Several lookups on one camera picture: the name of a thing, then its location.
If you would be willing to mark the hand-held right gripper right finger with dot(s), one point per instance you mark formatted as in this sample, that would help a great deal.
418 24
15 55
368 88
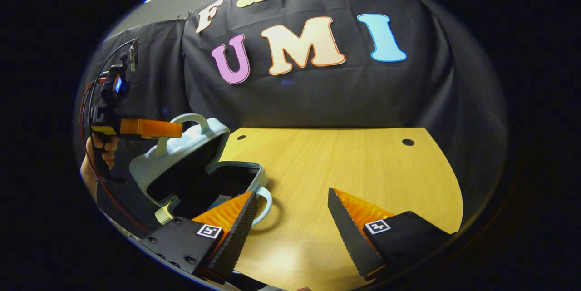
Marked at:
345 232

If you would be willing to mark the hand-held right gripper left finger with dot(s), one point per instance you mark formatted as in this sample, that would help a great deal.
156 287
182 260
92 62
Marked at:
243 227

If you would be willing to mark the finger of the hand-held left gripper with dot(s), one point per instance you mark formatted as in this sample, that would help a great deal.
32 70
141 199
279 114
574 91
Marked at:
150 128

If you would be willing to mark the light blue suitcase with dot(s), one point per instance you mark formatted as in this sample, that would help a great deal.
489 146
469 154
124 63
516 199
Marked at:
190 145

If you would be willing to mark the black backdrop cloth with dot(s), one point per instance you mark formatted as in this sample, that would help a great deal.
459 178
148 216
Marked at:
340 96

